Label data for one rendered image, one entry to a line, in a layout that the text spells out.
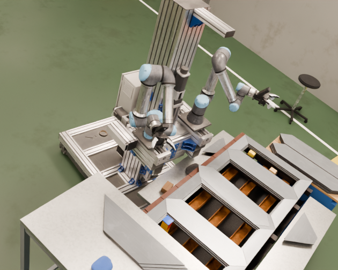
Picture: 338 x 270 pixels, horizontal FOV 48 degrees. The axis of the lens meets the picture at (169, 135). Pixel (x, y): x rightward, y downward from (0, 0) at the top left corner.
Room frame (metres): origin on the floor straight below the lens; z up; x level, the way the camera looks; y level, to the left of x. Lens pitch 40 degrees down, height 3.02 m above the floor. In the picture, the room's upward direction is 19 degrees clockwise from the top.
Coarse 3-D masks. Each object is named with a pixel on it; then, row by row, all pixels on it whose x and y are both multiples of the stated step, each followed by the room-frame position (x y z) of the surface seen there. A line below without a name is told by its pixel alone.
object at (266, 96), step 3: (255, 93) 2.72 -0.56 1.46; (267, 93) 2.76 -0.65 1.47; (255, 96) 2.73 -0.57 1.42; (261, 96) 2.70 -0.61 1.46; (264, 96) 2.71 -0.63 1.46; (267, 96) 2.72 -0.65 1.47; (252, 99) 2.73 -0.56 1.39; (255, 99) 2.72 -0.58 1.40; (258, 99) 2.72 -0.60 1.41; (261, 99) 2.69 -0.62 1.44; (267, 99) 2.70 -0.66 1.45; (261, 102) 2.70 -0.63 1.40; (264, 102) 2.69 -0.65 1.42; (261, 105) 2.70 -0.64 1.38
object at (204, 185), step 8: (248, 144) 2.86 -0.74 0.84; (256, 152) 2.80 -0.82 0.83; (272, 160) 2.73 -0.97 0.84; (240, 168) 2.50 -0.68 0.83; (280, 168) 2.68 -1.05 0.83; (248, 176) 2.45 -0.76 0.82; (200, 184) 2.15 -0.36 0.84; (208, 184) 2.17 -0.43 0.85; (264, 184) 2.39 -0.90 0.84; (192, 192) 2.04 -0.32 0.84; (208, 192) 2.11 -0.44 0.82; (216, 192) 2.12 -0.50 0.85; (272, 192) 2.35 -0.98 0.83; (184, 200) 1.95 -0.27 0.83; (224, 200) 2.06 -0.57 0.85; (232, 208) 2.02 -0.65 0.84; (240, 216) 1.98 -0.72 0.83; (176, 224) 1.71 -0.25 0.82; (248, 224) 1.93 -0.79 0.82; (272, 224) 1.98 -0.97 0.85; (248, 240) 1.79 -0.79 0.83; (208, 248) 1.60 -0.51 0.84; (216, 256) 1.56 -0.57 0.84; (224, 264) 1.52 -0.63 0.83
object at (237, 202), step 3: (240, 195) 2.17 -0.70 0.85; (243, 195) 2.18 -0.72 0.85; (237, 198) 2.13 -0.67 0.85; (240, 198) 2.14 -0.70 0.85; (243, 198) 2.15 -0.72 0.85; (246, 198) 2.16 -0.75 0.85; (231, 201) 2.07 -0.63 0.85; (234, 201) 2.09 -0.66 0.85; (237, 201) 2.09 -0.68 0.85; (240, 201) 2.11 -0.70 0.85; (243, 201) 2.12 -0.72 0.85; (246, 201) 2.13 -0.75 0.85; (231, 204) 2.05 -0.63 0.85; (234, 204) 2.06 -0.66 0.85; (237, 204) 2.07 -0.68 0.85; (240, 204) 2.08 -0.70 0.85; (243, 204) 2.09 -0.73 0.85; (237, 207) 2.04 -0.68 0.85
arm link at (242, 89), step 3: (240, 84) 2.76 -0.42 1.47; (243, 84) 2.77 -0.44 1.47; (237, 87) 2.74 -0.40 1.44; (240, 87) 2.74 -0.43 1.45; (243, 87) 2.74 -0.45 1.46; (246, 87) 2.74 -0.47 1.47; (249, 87) 2.75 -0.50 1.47; (237, 90) 2.74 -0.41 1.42; (240, 90) 2.73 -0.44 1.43; (243, 90) 2.73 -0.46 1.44; (246, 90) 2.73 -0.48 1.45; (249, 90) 2.73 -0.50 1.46; (240, 93) 2.73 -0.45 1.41; (243, 93) 2.73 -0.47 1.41; (246, 93) 2.72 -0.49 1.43
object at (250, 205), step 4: (248, 200) 2.15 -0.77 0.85; (244, 204) 2.09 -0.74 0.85; (248, 204) 2.11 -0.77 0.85; (252, 204) 2.12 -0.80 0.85; (240, 208) 2.04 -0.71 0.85; (244, 208) 2.05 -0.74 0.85; (248, 208) 2.06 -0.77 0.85; (252, 208) 2.08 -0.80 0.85; (244, 212) 2.01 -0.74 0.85; (248, 212) 2.03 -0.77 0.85
